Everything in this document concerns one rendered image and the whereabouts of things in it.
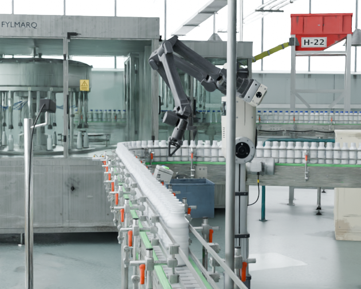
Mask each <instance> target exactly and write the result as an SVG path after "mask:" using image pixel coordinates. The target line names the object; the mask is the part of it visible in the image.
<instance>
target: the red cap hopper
mask: <svg viewBox="0 0 361 289"><path fill-rule="evenodd" d="M353 15H354V13H294V14H290V18H291V32H290V36H291V37H294V38H295V37H297V39H298V42H299V44H300V46H295V45H294V46H291V98H290V114H291V111H293V114H295V104H296V96H297V97H298V98H299V99H300V100H301V101H302V102H303V103H304V104H305V105H306V106H307V107H308V108H310V107H311V106H310V105H309V104H308V103H307V102H306V101H305V100H304V99H303V98H302V97H301V96H300V95H299V94H298V93H342V94H341V95H340V96H339V97H338V98H337V99H336V100H334V101H333V102H332V103H331V104H330V105H329V106H328V107H329V108H332V107H333V106H334V105H336V104H337V103H338V102H339V101H340V100H341V99H342V98H343V97H344V115H345V111H348V114H350V97H351V36H352V34H353V31H352V17H353ZM344 40H345V50H326V49H328V48H330V47H332V46H334V45H336V44H338V43H340V42H342V41H344ZM331 53H341V54H331ZM332 56H345V73H344V89H296V57H332ZM294 189H317V187H300V186H289V198H288V200H289V203H287V205H295V203H293V200H296V198H294Z"/></svg>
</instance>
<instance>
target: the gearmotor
mask: <svg viewBox="0 0 361 289"><path fill-rule="evenodd" d="M274 172H275V159H274V158H253V160H252V161H251V163H249V162H248V163H246V173H245V182H246V181H247V174H257V175H258V180H257V182H258V197H257V200H256V201H255V202H254V203H252V204H249V205H253V204H255V203H256V202H257V201H258V198H259V195H260V188H259V175H274ZM249 205H247V206H249Z"/></svg>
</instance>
